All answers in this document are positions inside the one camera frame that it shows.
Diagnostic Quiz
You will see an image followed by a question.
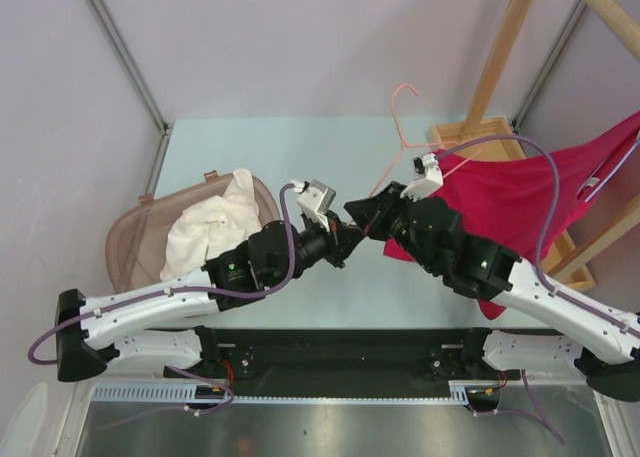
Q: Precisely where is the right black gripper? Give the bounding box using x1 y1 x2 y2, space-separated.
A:
344 181 438 274

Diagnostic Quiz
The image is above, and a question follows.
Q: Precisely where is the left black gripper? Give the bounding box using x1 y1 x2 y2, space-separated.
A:
268 209 363 288

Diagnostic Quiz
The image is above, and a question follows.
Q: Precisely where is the pink wire hanger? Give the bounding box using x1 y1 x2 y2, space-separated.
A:
368 83 452 197

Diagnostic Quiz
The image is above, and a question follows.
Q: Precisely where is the red t shirt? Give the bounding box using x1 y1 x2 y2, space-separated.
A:
383 107 640 321

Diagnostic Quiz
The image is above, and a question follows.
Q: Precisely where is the white t shirt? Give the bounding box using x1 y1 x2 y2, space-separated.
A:
160 169 262 281

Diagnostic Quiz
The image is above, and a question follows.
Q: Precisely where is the blue wire hanger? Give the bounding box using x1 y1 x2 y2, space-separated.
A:
585 131 640 203

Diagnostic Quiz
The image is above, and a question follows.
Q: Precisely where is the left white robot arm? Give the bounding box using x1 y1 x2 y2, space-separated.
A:
55 218 365 383

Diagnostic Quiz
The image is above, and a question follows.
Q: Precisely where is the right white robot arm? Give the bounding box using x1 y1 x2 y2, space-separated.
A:
344 182 639 402

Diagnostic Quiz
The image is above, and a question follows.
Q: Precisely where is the wooden clothes rack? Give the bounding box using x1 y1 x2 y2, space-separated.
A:
431 0 639 291

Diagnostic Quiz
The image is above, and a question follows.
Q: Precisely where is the brown translucent plastic basket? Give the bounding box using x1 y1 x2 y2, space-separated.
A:
105 171 280 293

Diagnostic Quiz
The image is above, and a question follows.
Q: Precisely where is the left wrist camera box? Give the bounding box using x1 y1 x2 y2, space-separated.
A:
296 180 336 232

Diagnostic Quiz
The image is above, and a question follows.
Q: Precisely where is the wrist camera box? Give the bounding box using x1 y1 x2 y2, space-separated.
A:
296 180 336 232
401 153 444 201

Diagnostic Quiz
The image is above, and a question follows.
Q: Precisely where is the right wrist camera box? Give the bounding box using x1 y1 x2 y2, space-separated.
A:
401 153 444 201

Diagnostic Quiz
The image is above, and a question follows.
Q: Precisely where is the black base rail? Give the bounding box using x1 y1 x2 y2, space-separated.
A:
187 327 518 396

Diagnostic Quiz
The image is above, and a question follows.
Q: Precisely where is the white cable duct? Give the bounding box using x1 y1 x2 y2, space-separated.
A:
91 381 469 406

